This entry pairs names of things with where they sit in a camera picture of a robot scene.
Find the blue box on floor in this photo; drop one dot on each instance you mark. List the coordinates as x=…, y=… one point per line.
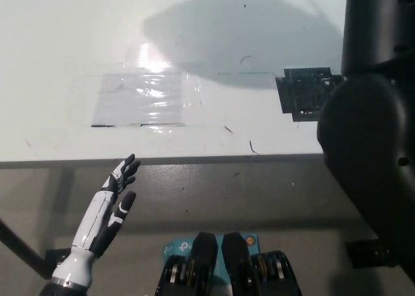
x=175, y=248

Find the clear tape patch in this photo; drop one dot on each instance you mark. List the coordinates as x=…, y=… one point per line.
x=139, y=98

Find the black tape patch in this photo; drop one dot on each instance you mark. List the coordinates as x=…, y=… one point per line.
x=301, y=95

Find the black table foot plate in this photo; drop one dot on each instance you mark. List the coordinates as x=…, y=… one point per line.
x=55, y=256
x=363, y=254

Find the black table leg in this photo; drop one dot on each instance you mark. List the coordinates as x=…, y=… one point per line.
x=19, y=242

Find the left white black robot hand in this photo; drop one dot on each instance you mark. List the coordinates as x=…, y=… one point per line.
x=100, y=211

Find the thin black tape strip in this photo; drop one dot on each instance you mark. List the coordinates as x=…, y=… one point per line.
x=103, y=126

